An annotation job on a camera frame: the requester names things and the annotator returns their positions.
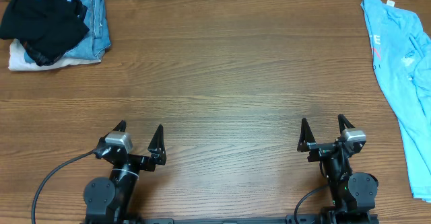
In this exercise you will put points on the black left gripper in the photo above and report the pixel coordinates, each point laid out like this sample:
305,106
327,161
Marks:
157,152

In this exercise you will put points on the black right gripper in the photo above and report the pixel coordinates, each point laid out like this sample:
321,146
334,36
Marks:
308,142

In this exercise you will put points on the black t-shirt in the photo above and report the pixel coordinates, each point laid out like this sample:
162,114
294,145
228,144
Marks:
47,29

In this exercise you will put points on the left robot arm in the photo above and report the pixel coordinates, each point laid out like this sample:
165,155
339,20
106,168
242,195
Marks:
107,199

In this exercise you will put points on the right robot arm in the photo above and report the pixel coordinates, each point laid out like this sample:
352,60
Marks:
353,193

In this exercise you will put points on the folded blue denim jeans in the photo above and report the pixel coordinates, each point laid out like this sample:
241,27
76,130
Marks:
96,41

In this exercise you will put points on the light blue t-shirt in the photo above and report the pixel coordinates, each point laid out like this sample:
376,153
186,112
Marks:
401,62

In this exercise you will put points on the folded white garment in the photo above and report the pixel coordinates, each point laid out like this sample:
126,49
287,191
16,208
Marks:
17,61

